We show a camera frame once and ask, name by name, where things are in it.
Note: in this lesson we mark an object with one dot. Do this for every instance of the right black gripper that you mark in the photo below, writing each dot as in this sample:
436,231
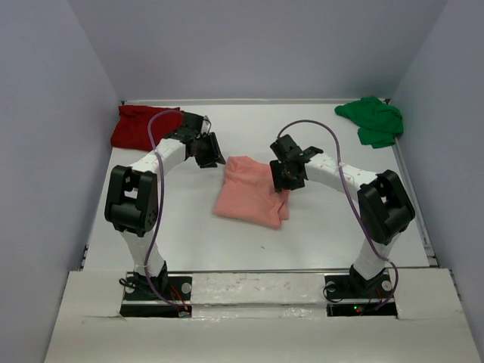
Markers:
280,182

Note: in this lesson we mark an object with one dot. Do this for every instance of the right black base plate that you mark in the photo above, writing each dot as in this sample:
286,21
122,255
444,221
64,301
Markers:
347,299

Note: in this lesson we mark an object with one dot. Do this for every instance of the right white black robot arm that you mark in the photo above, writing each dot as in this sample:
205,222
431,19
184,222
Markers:
382,206

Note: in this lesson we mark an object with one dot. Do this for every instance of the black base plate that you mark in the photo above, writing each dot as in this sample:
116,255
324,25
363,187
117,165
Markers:
139,301
347,299

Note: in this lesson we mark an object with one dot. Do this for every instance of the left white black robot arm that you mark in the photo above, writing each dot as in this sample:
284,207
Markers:
135,194

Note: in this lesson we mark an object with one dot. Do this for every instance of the pink t shirt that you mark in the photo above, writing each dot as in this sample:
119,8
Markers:
248,194

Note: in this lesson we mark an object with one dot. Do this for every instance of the green crumpled t shirt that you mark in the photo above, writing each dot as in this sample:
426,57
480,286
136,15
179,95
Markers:
378,123

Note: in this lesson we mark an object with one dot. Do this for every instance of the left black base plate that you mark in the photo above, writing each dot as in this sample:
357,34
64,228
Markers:
139,301

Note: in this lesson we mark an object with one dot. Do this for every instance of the red folded t shirt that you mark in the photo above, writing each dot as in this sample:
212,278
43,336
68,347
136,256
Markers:
131,132

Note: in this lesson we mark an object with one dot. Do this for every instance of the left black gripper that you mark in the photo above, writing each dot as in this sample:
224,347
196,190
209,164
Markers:
215,156

